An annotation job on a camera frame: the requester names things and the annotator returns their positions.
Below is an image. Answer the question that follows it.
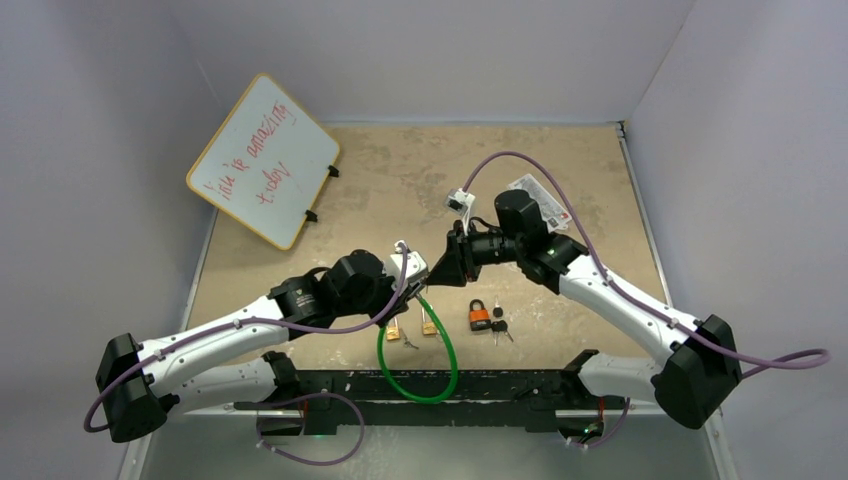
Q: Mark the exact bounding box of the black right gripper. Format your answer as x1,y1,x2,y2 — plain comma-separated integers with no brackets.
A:
427,221,524,289

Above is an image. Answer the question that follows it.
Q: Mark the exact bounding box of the brass padlock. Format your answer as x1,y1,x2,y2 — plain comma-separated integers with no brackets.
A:
385,319,402,342
421,307,439,337

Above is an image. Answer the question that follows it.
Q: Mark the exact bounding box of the orange black lock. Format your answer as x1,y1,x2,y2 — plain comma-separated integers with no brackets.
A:
468,299,492,333

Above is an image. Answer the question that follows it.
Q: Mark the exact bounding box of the black-headed keys bunch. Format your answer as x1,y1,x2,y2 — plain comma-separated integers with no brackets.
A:
491,297,514,346

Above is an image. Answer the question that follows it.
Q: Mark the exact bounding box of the green cable lock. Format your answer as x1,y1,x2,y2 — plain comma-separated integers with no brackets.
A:
376,294,460,405

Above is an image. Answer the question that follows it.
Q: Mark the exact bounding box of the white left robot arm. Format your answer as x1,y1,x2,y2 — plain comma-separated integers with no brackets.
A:
84,243,429,443

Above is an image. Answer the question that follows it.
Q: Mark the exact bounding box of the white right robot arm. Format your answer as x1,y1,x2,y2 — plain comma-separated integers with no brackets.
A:
426,190,742,429

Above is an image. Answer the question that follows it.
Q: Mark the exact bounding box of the white printed card package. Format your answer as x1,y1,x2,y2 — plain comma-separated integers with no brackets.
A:
507,174,572,232

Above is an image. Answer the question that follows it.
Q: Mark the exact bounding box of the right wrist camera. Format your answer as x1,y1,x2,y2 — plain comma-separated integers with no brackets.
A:
445,189,476,232

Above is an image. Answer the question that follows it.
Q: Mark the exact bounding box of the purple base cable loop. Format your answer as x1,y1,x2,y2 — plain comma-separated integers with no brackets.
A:
256,382,374,466

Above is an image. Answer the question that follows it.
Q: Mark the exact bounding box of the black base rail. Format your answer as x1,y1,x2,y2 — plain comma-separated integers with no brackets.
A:
235,369,627,439

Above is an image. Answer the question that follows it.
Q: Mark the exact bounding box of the whiteboard with orange frame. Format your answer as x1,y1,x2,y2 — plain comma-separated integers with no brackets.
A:
185,73,341,250

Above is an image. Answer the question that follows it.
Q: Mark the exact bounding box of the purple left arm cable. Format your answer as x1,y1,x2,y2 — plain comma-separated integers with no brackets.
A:
83,241,412,435

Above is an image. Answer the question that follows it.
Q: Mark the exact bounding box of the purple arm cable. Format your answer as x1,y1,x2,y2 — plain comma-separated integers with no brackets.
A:
462,150,831,380
83,241,412,435

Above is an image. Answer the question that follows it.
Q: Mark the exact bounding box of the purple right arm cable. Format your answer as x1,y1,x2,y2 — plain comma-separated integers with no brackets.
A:
462,150,831,380

